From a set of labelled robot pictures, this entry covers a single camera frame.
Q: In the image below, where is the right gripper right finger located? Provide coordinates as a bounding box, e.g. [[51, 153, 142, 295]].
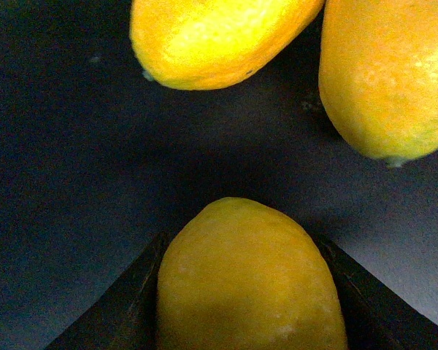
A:
[[313, 235, 438, 350]]

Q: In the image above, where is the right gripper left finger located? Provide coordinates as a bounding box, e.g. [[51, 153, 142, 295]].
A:
[[46, 234, 168, 349]]

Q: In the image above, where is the yellow lemon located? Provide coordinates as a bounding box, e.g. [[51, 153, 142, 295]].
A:
[[156, 197, 348, 349], [318, 1, 438, 168], [129, 0, 324, 90]]

